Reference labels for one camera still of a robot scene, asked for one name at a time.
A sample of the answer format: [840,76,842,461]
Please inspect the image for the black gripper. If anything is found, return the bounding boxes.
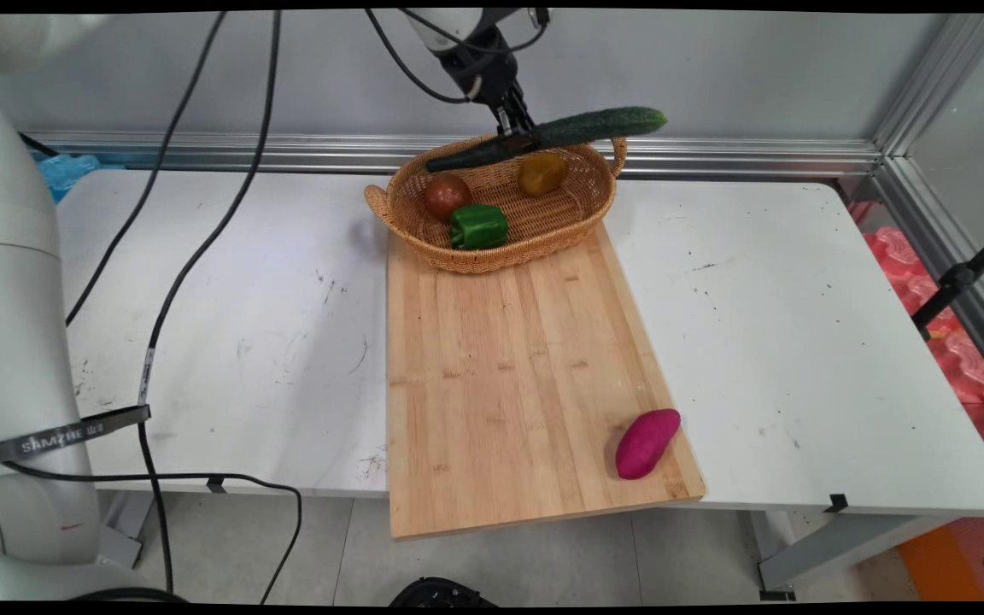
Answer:
[438,26,538,139]

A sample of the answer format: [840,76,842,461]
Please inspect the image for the long dark green cucumber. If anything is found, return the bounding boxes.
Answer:
[424,106,669,173]

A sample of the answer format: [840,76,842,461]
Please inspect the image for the yellow orange bell pepper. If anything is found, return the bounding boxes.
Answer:
[518,152,570,197]

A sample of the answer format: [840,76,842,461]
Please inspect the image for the red tomato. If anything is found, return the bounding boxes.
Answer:
[421,173,473,221]

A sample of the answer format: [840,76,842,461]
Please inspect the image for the green bell pepper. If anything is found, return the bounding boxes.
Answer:
[448,203,510,252]

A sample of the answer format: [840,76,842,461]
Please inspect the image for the wooden cutting board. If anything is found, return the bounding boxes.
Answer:
[385,220,706,541]

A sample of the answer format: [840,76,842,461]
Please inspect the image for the purple sweet potato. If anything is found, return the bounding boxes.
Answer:
[615,408,682,481]

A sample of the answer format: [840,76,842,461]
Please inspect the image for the blue foam sheet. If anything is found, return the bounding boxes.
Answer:
[35,152,102,204]

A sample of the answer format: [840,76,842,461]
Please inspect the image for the black stand pole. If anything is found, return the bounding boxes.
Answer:
[911,220,984,343]

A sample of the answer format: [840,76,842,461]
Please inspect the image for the black round object on floor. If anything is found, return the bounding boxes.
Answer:
[389,577,500,607]

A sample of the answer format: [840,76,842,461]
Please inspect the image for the pink red foam sheet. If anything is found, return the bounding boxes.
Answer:
[849,202,984,479]

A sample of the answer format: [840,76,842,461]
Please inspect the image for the grey table leg with foot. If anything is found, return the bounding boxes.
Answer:
[748,510,963,601]

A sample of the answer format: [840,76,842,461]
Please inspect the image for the woven wicker basket with handles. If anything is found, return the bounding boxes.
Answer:
[364,126,628,275]

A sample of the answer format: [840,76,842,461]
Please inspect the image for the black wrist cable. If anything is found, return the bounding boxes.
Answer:
[363,9,551,105]

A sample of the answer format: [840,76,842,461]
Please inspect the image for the long aluminium frame rail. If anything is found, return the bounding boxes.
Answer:
[20,130,886,180]

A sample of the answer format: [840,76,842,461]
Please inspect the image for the thick black cable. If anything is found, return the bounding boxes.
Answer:
[137,10,283,595]

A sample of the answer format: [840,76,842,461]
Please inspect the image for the thin black cable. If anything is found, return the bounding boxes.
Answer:
[65,10,229,327]

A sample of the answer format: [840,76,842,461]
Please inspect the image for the upright aluminium frame post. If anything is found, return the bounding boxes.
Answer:
[872,13,984,159]

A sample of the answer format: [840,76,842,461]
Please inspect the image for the short aluminium frame rail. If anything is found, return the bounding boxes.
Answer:
[868,158,984,398]

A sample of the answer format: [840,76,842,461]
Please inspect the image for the black cable along table edge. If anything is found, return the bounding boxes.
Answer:
[0,461,303,604]

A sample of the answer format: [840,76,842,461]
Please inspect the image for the grey velcro strap with print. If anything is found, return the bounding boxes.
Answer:
[0,404,152,465]

